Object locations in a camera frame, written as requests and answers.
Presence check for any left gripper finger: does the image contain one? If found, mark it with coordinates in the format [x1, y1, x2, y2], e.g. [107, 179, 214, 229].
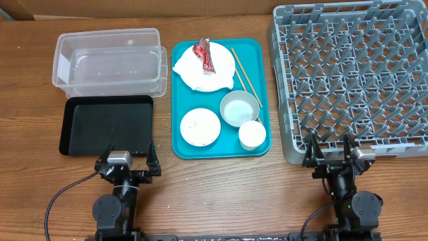
[146, 139, 160, 171]
[96, 141, 114, 164]

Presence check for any clear plastic bin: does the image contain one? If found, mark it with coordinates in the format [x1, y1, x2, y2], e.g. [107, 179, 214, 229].
[52, 28, 169, 98]

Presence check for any white napkin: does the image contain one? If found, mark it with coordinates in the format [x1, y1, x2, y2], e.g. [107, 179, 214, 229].
[172, 50, 235, 92]

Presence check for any large white plate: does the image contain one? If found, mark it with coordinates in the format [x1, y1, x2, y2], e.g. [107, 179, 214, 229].
[179, 42, 237, 93]

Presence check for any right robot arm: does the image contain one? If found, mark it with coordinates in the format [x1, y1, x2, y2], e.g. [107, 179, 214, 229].
[300, 134, 383, 240]

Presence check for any black tray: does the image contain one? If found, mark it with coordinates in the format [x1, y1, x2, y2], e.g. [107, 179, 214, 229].
[59, 95, 154, 157]

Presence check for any small pink bowl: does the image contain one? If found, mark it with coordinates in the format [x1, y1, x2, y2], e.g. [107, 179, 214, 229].
[180, 108, 221, 147]

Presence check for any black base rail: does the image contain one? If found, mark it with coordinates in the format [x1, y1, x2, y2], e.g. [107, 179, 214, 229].
[85, 231, 382, 241]

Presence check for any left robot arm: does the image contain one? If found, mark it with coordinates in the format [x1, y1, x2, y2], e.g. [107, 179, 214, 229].
[92, 141, 162, 240]

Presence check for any grey bowl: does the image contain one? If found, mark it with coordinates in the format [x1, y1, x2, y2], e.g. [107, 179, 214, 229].
[220, 90, 259, 128]

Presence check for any red snack wrapper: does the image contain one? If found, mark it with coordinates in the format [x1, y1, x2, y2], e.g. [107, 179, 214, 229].
[192, 38, 216, 74]

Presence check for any wooden chopstick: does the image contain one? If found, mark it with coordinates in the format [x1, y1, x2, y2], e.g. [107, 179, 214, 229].
[231, 48, 263, 108]
[235, 69, 263, 124]

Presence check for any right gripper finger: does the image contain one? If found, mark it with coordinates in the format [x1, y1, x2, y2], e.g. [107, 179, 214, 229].
[304, 134, 324, 161]
[343, 134, 356, 159]

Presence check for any grey dishwasher rack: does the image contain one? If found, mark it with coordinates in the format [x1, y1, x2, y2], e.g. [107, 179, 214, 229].
[267, 1, 427, 164]

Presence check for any white cup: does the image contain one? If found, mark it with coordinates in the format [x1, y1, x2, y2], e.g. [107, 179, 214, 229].
[238, 120, 267, 151]

